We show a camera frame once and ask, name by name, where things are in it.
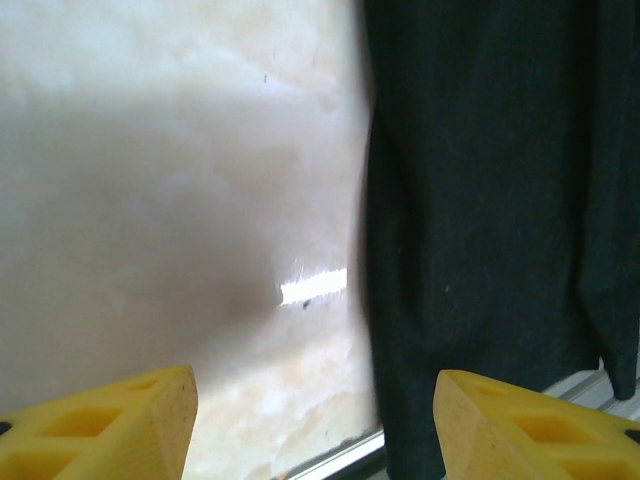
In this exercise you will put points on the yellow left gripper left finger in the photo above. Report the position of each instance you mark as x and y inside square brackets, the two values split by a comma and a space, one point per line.
[100, 425]

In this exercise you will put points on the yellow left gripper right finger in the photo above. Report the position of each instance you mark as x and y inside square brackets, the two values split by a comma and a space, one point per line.
[540, 430]

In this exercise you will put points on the black t-shirt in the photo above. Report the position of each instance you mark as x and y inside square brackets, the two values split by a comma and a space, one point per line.
[490, 175]

